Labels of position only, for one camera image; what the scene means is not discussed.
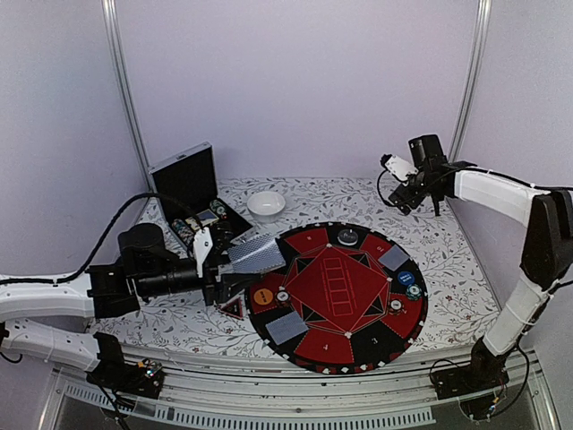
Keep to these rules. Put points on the black dealer button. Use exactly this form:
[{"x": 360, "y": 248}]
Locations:
[{"x": 348, "y": 237}]

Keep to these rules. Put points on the green fifty poker chip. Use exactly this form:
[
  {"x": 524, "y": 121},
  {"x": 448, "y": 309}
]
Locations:
[{"x": 413, "y": 292}]

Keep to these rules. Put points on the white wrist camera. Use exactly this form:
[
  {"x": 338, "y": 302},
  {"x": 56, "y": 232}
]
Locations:
[
  {"x": 210, "y": 245},
  {"x": 401, "y": 169}
]

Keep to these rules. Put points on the black triangular all-in button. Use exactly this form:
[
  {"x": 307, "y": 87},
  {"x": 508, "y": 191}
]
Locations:
[{"x": 233, "y": 309}]

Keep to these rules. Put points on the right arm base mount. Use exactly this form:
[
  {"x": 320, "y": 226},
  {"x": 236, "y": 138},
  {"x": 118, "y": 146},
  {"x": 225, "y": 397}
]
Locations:
[{"x": 452, "y": 380}]

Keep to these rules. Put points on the left aluminium frame post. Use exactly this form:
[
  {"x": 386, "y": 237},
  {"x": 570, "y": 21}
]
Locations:
[{"x": 118, "y": 62}]

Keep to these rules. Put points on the aluminium frame post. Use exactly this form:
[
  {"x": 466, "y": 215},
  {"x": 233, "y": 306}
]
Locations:
[
  {"x": 477, "y": 51},
  {"x": 118, "y": 62}
]

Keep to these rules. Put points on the orange black hundred chip stack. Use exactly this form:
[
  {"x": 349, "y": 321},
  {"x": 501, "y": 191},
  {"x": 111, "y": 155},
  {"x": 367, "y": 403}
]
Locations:
[{"x": 283, "y": 299}]

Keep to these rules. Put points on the blue small blind button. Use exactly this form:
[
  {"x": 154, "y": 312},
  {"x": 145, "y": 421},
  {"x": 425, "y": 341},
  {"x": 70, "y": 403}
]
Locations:
[{"x": 406, "y": 278}]

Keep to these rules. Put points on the white ceramic bowl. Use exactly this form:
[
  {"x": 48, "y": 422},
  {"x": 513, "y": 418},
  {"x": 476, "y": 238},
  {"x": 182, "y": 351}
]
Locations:
[{"x": 266, "y": 206}]

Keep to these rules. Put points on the aluminium poker chip case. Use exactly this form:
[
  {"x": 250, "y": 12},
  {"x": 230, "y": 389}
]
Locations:
[{"x": 189, "y": 176}]

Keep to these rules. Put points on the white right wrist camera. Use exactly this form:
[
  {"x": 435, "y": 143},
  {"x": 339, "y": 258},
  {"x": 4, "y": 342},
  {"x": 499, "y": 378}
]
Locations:
[{"x": 401, "y": 169}]

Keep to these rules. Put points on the row of poker chips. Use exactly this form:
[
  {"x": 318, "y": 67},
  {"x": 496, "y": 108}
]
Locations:
[{"x": 183, "y": 231}]

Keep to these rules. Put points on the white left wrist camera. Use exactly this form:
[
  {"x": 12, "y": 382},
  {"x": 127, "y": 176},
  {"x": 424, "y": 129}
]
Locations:
[{"x": 210, "y": 245}]

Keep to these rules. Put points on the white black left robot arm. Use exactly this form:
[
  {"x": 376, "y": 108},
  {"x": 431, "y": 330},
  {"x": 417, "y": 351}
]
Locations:
[{"x": 145, "y": 269}]

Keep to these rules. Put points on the round red black poker mat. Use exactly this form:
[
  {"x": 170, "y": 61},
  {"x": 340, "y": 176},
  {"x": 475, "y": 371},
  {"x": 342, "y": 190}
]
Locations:
[{"x": 343, "y": 295}]

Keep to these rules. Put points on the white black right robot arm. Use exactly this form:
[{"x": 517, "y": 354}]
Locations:
[{"x": 542, "y": 213}]

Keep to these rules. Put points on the right aluminium frame post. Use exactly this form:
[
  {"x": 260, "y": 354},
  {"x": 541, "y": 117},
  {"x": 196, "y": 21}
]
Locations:
[{"x": 477, "y": 51}]

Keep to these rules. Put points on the short green chip row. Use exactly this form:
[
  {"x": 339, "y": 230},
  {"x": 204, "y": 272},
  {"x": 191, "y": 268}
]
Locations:
[{"x": 217, "y": 207}]

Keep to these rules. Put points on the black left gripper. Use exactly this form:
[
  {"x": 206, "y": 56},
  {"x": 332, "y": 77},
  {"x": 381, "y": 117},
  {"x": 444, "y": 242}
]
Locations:
[{"x": 222, "y": 288}]

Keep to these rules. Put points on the boxed playing card deck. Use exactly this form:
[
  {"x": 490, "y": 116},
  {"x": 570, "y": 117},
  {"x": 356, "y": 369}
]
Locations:
[{"x": 206, "y": 217}]

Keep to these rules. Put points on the orange big blind button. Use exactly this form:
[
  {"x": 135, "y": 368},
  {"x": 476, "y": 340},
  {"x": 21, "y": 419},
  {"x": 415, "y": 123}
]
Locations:
[{"x": 263, "y": 296}]

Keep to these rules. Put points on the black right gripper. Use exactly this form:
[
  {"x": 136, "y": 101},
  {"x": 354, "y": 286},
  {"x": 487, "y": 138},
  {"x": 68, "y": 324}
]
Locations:
[{"x": 412, "y": 200}]

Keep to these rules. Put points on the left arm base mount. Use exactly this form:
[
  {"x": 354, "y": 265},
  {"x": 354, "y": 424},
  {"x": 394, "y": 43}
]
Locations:
[{"x": 144, "y": 379}]

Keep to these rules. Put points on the dealt blue playing card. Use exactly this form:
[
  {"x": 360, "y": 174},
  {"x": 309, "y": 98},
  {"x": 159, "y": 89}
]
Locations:
[{"x": 286, "y": 328}]

